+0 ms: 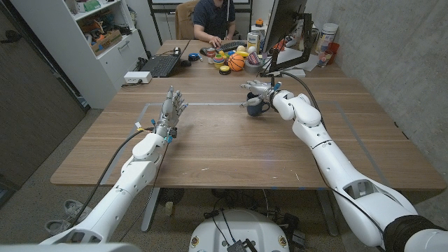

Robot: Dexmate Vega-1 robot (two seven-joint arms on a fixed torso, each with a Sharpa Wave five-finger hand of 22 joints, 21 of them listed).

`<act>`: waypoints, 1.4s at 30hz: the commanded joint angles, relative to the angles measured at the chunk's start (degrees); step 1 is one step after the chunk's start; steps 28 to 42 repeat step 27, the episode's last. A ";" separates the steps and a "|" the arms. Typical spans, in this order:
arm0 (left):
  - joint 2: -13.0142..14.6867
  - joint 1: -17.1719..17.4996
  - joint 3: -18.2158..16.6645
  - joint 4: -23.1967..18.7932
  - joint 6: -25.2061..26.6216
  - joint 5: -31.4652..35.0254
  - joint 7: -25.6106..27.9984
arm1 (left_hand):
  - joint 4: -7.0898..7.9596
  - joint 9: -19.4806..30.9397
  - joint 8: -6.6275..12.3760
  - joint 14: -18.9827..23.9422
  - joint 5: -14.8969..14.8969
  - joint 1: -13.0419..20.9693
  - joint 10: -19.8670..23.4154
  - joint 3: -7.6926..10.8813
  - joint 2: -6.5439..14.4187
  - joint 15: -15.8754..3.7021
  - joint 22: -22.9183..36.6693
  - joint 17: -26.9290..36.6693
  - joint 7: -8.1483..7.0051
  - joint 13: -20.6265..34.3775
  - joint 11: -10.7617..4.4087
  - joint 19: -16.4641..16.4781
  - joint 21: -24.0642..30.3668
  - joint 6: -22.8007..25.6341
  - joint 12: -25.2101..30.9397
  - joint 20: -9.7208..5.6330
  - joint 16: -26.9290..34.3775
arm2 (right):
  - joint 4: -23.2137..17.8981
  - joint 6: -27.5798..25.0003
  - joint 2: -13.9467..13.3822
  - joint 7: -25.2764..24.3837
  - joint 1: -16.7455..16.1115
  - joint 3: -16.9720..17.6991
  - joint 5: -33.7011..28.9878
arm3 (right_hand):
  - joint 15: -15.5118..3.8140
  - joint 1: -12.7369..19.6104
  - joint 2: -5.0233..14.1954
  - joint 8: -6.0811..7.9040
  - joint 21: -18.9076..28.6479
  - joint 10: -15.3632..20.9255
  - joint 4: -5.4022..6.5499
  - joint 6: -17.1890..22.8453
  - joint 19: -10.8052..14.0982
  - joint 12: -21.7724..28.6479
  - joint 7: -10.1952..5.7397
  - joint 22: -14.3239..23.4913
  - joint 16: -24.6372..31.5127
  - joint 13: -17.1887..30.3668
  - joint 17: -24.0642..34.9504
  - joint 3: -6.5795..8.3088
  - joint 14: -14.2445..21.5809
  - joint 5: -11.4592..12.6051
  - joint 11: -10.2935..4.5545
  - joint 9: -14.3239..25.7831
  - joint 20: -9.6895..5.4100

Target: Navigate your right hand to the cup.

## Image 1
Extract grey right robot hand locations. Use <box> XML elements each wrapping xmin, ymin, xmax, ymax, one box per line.
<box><xmin>239</xmin><ymin>80</ymin><xmax>282</xmax><ymax>108</ymax></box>

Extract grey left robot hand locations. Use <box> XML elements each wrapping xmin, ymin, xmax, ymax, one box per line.
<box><xmin>152</xmin><ymin>85</ymin><xmax>189</xmax><ymax>139</ymax></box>

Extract red plastic cup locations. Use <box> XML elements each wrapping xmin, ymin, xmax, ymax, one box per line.
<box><xmin>325</xmin><ymin>42</ymin><xmax>340</xmax><ymax>65</ymax></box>

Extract dark blue ceramic mug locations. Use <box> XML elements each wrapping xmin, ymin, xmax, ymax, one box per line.
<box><xmin>246</xmin><ymin>91</ymin><xmax>272</xmax><ymax>118</ymax></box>

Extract orange mini basketball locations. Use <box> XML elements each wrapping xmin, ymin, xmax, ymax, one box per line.
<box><xmin>227</xmin><ymin>53</ymin><xmax>246</xmax><ymax>72</ymax></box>

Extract white flat box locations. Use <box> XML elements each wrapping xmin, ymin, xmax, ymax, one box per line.
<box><xmin>281</xmin><ymin>69</ymin><xmax>307</xmax><ymax>78</ymax></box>

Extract black open laptop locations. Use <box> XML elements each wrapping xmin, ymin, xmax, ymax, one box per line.
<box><xmin>141</xmin><ymin>39</ymin><xmax>192</xmax><ymax>78</ymax></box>

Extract white power strip box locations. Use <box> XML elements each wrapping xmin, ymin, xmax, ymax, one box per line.
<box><xmin>123</xmin><ymin>71</ymin><xmax>153</xmax><ymax>85</ymax></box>

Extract stacked colourful toy cups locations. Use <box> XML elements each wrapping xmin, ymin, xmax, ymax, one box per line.
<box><xmin>213</xmin><ymin>52</ymin><xmax>227</xmax><ymax>69</ymax></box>

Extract white milk carton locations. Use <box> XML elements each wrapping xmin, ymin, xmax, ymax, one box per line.
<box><xmin>246</xmin><ymin>31</ymin><xmax>261</xmax><ymax>54</ymax></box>

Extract black keyboard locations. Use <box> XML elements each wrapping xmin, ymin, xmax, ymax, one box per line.
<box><xmin>219</xmin><ymin>40</ymin><xmax>248</xmax><ymax>53</ymax></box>

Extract wooden far desk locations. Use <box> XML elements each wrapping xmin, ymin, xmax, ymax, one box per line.
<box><xmin>150</xmin><ymin>38</ymin><xmax>348</xmax><ymax>78</ymax></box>

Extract clear drinking glass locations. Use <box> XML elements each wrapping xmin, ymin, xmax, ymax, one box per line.
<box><xmin>316</xmin><ymin>50</ymin><xmax>330</xmax><ymax>69</ymax></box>

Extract black computer monitor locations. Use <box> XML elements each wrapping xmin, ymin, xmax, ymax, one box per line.
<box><xmin>262</xmin><ymin>0</ymin><xmax>309</xmax><ymax>54</ymax></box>

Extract person in dark shirt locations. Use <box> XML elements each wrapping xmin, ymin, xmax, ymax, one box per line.
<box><xmin>192</xmin><ymin>0</ymin><xmax>237</xmax><ymax>47</ymax></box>

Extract white cylindrical canister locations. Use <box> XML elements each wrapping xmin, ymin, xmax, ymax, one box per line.
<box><xmin>314</xmin><ymin>22</ymin><xmax>340</xmax><ymax>55</ymax></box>

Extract brown office chair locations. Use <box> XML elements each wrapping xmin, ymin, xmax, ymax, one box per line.
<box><xmin>174</xmin><ymin>0</ymin><xmax>200</xmax><ymax>41</ymax></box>

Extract cardboard box on shelf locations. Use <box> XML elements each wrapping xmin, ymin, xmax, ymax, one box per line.
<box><xmin>90</xmin><ymin>29</ymin><xmax>123</xmax><ymax>57</ymax></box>

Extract white shelf cabinet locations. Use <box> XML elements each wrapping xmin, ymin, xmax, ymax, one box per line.
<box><xmin>10</xmin><ymin>0</ymin><xmax>148</xmax><ymax>110</ymax></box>

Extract white robot torso base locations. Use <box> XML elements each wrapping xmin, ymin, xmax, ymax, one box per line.
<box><xmin>188</xmin><ymin>209</ymin><xmax>291</xmax><ymax>252</ymax></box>

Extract white sneaker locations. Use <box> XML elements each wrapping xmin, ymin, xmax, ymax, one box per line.
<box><xmin>44</xmin><ymin>199</ymin><xmax>93</xmax><ymax>236</ymax></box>

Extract grey duct tape roll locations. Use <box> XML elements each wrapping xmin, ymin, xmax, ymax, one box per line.
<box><xmin>244</xmin><ymin>55</ymin><xmax>265</xmax><ymax>75</ymax></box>

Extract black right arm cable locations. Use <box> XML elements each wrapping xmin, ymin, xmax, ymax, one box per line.
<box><xmin>279</xmin><ymin>71</ymin><xmax>386</xmax><ymax>239</ymax></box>

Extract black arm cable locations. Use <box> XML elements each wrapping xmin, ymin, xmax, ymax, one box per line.
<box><xmin>279</xmin><ymin>71</ymin><xmax>386</xmax><ymax>239</ymax></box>
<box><xmin>69</xmin><ymin>127</ymin><xmax>155</xmax><ymax>228</ymax></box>

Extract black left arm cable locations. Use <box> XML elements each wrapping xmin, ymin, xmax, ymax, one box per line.
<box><xmin>69</xmin><ymin>127</ymin><xmax>155</xmax><ymax>228</ymax></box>

